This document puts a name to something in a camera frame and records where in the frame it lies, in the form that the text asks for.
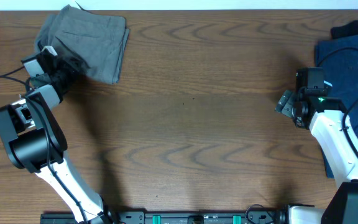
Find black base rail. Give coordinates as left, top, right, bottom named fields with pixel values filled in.
left=40, top=207, right=291, bottom=224

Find dark blue folded garment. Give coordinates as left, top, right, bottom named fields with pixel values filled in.
left=314, top=30, right=358, bottom=179

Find black folded garment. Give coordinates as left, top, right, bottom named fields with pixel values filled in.
left=330, top=20, right=358, bottom=39

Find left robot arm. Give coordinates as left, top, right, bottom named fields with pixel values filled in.
left=0, top=46, right=119, bottom=223

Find grey shorts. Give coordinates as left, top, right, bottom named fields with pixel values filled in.
left=34, top=5, right=130, bottom=84

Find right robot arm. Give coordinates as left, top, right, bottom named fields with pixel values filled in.
left=276, top=90, right=358, bottom=223

